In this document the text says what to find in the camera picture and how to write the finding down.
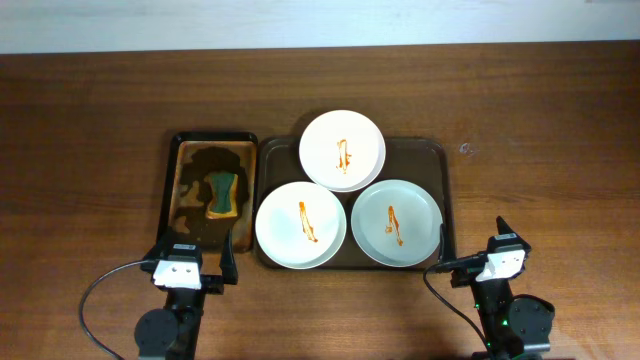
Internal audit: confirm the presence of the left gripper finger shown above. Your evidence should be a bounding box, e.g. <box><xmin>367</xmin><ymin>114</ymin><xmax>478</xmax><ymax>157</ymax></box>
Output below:
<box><xmin>219</xmin><ymin>230</ymin><xmax>239</xmax><ymax>285</ymax></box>
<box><xmin>149</xmin><ymin>227</ymin><xmax>176</xmax><ymax>260</ymax></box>

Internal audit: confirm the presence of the white plate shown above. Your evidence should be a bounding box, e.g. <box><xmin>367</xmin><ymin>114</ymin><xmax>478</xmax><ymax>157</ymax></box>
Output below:
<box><xmin>299</xmin><ymin>110</ymin><xmax>386</xmax><ymax>193</ymax></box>
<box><xmin>351</xmin><ymin>179</ymin><xmax>444</xmax><ymax>268</ymax></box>
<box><xmin>255</xmin><ymin>181</ymin><xmax>347</xmax><ymax>270</ymax></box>

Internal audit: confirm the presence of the green and yellow sponge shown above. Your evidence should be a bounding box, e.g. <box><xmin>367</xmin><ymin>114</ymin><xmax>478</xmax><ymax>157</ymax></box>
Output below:
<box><xmin>206</xmin><ymin>172</ymin><xmax>238</xmax><ymax>220</ymax></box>

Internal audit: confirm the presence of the white plate top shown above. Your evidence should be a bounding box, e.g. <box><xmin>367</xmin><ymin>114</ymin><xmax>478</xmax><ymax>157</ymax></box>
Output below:
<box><xmin>299</xmin><ymin>110</ymin><xmax>386</xmax><ymax>193</ymax></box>

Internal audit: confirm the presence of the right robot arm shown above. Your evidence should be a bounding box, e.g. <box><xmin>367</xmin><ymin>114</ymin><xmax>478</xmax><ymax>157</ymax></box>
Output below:
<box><xmin>423</xmin><ymin>217</ymin><xmax>555</xmax><ymax>359</ymax></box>

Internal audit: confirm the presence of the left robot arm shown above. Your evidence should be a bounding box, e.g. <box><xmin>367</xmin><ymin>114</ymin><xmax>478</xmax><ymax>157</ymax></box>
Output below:
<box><xmin>134</xmin><ymin>230</ymin><xmax>239</xmax><ymax>360</ymax></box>

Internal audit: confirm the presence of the small black sponge tray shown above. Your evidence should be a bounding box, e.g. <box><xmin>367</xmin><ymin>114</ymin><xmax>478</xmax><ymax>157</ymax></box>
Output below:
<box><xmin>156</xmin><ymin>131</ymin><xmax>258</xmax><ymax>253</ymax></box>

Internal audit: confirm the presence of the large brown serving tray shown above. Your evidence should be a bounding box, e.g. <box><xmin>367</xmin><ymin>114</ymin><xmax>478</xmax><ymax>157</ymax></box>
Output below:
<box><xmin>254</xmin><ymin>136</ymin><xmax>457</xmax><ymax>272</ymax></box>

